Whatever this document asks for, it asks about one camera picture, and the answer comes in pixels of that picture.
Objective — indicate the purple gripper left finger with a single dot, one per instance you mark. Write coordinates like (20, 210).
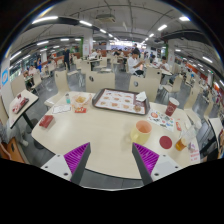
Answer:
(71, 165)

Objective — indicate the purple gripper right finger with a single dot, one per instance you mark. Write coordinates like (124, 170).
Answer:
(152, 166)

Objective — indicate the yellow mug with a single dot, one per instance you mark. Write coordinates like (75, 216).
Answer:
(141, 132)

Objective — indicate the red round coaster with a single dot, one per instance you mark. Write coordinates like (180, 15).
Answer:
(165, 142)

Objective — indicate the colourful sticker sheet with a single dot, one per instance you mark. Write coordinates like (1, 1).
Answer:
(161, 119)

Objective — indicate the clear cup with amber drink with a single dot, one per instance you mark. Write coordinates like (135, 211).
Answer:
(186, 138)

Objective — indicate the white leaflet at edge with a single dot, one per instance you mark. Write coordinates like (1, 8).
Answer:
(194, 153)

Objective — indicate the red wallet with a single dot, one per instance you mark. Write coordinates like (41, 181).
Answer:
(46, 120)

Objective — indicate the small red packet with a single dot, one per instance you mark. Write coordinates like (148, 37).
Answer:
(80, 110)

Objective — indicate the white paper card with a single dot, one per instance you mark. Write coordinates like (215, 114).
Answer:
(61, 109)

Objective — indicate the small green bottle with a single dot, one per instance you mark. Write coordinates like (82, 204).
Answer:
(67, 98)

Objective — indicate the clear food wrapper bag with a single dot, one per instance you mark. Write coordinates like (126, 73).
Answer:
(81, 100)

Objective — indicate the red paper cup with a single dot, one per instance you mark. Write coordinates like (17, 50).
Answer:
(171, 107)

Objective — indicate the dark food tray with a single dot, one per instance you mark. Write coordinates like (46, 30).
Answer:
(122, 101)

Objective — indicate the white crumpled napkin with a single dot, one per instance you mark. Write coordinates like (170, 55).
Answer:
(141, 96)

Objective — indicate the orange wooden chair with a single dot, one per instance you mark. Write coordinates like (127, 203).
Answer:
(11, 151)

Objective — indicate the beige chair back right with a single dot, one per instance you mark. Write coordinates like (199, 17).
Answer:
(147, 85)

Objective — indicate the beige chair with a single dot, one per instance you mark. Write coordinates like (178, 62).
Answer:
(147, 85)
(62, 87)
(98, 81)

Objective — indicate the side table with tray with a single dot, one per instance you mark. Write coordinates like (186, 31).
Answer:
(18, 107)

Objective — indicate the beige chair back centre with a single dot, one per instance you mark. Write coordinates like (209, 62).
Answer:
(98, 81)

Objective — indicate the beige chair back left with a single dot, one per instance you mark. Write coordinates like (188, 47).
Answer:
(62, 87)

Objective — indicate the man in white shirt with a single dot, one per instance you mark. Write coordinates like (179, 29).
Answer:
(135, 66)

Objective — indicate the person in black standing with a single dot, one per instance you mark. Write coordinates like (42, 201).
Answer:
(66, 54)

